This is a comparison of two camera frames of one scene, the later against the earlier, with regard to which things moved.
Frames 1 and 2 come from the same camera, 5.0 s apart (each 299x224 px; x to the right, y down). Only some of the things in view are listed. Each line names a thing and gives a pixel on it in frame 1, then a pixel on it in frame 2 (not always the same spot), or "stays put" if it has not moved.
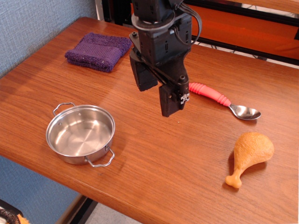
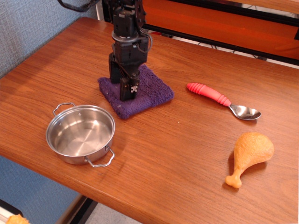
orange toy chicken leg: x=251 y=148 stays put
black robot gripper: x=165 y=38 to x=130 y=51
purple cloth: x=101 y=52 to x=153 y=91
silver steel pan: x=81 y=134 stays put
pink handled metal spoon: x=243 y=112 stays put
